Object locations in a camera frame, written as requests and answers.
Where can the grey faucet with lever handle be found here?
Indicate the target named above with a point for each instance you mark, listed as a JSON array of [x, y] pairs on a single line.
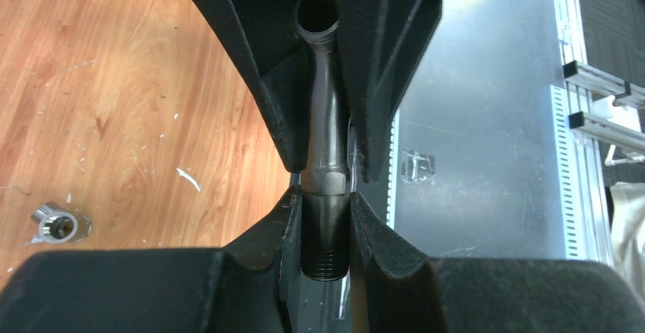
[[325, 178]]

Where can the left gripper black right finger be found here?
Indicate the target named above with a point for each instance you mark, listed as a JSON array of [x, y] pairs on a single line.
[[395, 287]]

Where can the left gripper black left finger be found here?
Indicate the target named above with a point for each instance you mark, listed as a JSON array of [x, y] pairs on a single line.
[[249, 285]]

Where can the clear tape patch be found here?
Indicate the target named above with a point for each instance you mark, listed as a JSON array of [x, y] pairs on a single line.
[[418, 168]]

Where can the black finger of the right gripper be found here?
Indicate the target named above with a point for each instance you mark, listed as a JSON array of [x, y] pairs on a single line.
[[261, 40], [381, 43]]

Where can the white slotted cable duct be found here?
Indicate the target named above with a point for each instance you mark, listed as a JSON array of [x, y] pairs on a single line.
[[574, 233]]

